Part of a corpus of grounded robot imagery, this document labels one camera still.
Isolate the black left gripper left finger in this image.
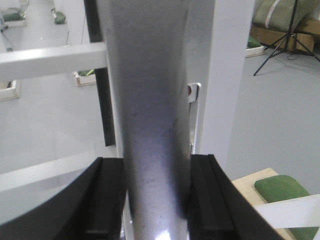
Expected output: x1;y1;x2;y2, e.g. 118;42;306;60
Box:
0;157;127;240

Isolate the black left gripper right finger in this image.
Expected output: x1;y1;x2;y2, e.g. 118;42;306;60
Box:
187;154;282;240

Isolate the white framed transparent sliding door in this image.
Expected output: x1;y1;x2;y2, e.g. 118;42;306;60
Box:
0;0;256;240

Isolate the grey metal door handle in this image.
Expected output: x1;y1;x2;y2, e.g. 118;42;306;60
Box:
96;0;216;240

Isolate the white door latch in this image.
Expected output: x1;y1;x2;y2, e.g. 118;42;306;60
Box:
187;82;202;104

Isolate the wooden base platform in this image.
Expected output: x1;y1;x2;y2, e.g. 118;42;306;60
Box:
231;167;320;240

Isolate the green sandbag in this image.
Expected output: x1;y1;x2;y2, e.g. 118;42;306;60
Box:
254;174;320;240

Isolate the wooden tray with green bag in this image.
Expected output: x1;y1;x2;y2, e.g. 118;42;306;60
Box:
73;69;96;87

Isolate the black tripod stand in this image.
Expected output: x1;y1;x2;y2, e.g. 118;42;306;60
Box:
253;0;320;76

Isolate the cardboard box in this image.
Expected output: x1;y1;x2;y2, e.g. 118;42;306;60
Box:
250;19;320;52

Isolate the large grey-green sack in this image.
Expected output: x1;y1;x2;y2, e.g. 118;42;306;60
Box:
252;0;320;32

